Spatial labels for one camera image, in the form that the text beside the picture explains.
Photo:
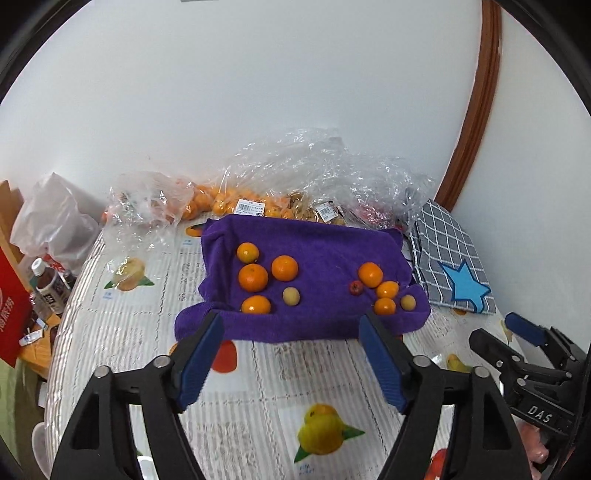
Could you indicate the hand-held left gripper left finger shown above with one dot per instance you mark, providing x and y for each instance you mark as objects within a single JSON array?
[{"x": 203, "y": 364}]

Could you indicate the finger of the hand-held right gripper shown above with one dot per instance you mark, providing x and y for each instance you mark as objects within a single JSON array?
[
  {"x": 526, "y": 328},
  {"x": 494, "y": 348}
]

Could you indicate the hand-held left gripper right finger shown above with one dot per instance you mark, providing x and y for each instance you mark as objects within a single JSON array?
[{"x": 381, "y": 360}]

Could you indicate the small orange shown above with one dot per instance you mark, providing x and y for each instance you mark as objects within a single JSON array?
[
  {"x": 384, "y": 306},
  {"x": 371, "y": 274},
  {"x": 387, "y": 290}
]

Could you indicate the small yellow plum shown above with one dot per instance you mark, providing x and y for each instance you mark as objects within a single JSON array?
[
  {"x": 407, "y": 302},
  {"x": 291, "y": 296}
]

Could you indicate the small red tomato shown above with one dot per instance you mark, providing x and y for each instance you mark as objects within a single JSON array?
[{"x": 354, "y": 288}]

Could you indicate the large orange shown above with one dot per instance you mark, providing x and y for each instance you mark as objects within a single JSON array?
[
  {"x": 253, "y": 277},
  {"x": 284, "y": 267},
  {"x": 255, "y": 305}
]

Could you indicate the medium orange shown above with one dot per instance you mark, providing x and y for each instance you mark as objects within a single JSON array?
[{"x": 248, "y": 253}]

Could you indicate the person's right hand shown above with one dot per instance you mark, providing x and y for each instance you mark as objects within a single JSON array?
[{"x": 533, "y": 445}]

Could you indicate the grey checked cloth blue star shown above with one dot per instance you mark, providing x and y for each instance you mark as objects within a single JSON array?
[{"x": 443, "y": 249}]

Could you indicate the purple towel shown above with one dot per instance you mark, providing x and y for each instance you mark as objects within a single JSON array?
[{"x": 323, "y": 249}]

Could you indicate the pile of bagged red tomatoes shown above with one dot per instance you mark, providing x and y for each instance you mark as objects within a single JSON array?
[{"x": 374, "y": 214}]

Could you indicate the wooden side table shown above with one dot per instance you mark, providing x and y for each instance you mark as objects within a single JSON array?
[{"x": 39, "y": 355}]

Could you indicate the pile of bagged oranges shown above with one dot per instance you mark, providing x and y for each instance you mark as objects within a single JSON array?
[{"x": 217, "y": 201}]

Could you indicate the pile of tan longans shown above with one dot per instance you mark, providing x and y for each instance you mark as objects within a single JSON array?
[{"x": 304, "y": 210}]

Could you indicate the dark tea bottle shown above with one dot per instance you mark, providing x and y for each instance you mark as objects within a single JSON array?
[{"x": 51, "y": 290}]

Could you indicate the small white tube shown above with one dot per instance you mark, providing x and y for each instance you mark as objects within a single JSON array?
[{"x": 32, "y": 336}]

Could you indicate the clear plastic bag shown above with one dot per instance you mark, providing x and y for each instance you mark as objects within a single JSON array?
[
  {"x": 147, "y": 198},
  {"x": 383, "y": 184},
  {"x": 286, "y": 161}
]

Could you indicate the white bowl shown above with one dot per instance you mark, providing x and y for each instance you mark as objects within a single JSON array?
[{"x": 40, "y": 447}]

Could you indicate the green cloth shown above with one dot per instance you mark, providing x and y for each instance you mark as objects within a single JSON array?
[{"x": 14, "y": 406}]

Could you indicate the white plastic bag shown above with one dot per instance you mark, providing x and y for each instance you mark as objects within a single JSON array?
[{"x": 46, "y": 217}]

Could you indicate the wooden chair back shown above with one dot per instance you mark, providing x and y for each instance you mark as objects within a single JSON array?
[{"x": 9, "y": 207}]

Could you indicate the brown wooden door frame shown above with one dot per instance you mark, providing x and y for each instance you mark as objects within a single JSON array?
[{"x": 480, "y": 92}]

